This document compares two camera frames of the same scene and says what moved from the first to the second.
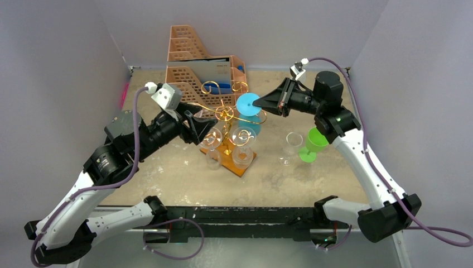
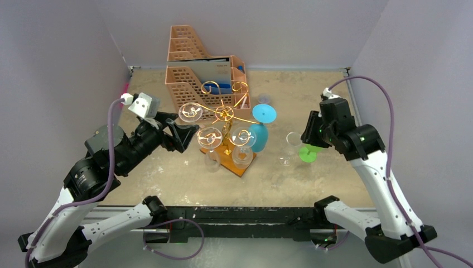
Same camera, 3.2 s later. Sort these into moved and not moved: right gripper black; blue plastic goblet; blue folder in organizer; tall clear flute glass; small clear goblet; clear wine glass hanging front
Moved: right gripper black; blue plastic goblet
Not moved: clear wine glass hanging front; tall clear flute glass; blue folder in organizer; small clear goblet
